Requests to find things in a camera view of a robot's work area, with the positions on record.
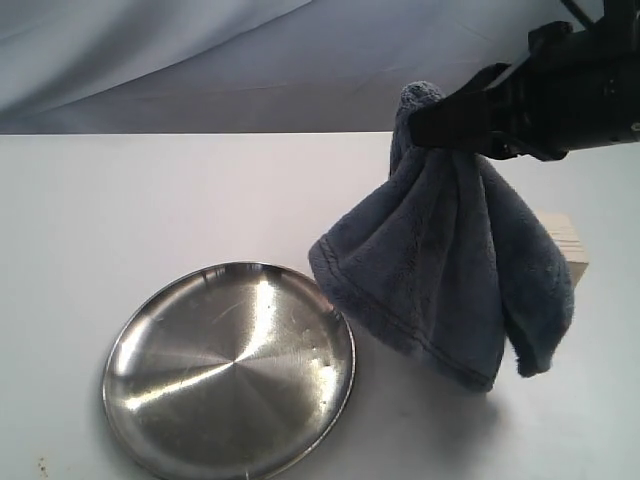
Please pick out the grey-blue fleece cloth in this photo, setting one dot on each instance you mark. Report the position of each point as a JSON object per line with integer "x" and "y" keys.
{"x": 446, "y": 264}

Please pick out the grey fabric backdrop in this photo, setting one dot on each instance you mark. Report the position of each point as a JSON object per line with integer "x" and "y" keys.
{"x": 121, "y": 67}

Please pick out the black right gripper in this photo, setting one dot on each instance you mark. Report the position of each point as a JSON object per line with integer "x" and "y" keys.
{"x": 574, "y": 90}

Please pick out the light wooden cube block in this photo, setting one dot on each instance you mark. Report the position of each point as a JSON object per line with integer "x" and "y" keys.
{"x": 565, "y": 236}

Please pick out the round stainless steel plate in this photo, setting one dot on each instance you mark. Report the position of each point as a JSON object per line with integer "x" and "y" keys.
{"x": 234, "y": 371}

